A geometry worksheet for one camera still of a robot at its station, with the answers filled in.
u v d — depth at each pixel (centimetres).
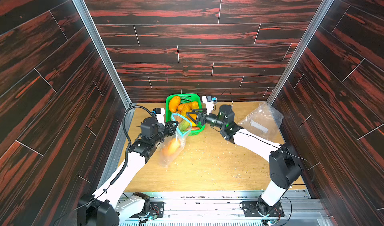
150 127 56
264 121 112
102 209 38
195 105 107
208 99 69
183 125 97
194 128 100
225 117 62
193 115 69
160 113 68
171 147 86
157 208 73
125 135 104
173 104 108
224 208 75
